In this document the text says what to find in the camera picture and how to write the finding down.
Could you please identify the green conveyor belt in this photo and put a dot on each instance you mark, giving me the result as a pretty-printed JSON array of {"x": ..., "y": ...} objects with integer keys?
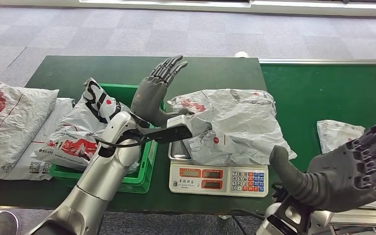
[{"x": 321, "y": 90}]

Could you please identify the green plastic crate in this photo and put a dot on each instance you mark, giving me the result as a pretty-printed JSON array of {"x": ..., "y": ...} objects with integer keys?
[{"x": 123, "y": 90}]

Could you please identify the aluminium conveyor side rail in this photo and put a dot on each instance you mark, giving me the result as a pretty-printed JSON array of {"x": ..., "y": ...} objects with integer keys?
[{"x": 327, "y": 61}]

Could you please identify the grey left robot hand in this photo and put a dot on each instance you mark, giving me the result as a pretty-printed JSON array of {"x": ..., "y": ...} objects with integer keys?
[{"x": 149, "y": 97}]

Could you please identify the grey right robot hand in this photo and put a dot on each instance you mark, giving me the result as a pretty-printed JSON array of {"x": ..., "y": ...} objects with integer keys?
[{"x": 337, "y": 178}]

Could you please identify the dark green table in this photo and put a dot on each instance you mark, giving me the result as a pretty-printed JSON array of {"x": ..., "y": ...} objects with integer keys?
[{"x": 77, "y": 68}]

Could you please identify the white wall ledge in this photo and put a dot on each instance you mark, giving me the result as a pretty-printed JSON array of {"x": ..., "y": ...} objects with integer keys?
[{"x": 304, "y": 8}]

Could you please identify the large grey red-print parcel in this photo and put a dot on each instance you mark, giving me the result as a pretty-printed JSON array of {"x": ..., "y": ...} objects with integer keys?
[{"x": 240, "y": 123}]

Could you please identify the small white round object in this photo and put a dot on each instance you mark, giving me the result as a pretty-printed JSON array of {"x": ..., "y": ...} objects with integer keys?
[{"x": 242, "y": 54}]

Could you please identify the bulky crumpled grey parcel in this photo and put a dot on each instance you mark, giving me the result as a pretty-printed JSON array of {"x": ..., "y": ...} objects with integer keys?
[{"x": 16, "y": 123}]

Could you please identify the small plain grey parcel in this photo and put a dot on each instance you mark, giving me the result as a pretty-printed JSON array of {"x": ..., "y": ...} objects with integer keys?
[{"x": 335, "y": 134}]

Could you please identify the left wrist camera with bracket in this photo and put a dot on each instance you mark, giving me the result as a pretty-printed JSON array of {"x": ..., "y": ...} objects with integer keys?
[{"x": 171, "y": 133}]

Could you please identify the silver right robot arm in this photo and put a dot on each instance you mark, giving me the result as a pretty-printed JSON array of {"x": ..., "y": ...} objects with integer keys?
[{"x": 291, "y": 218}]

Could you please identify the flat white parcel, QR codes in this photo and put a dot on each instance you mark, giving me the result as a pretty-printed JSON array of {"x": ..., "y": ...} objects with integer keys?
[{"x": 50, "y": 129}]

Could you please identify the white scale with steel tray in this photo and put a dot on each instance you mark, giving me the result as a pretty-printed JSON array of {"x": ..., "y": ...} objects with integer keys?
[{"x": 217, "y": 180}]

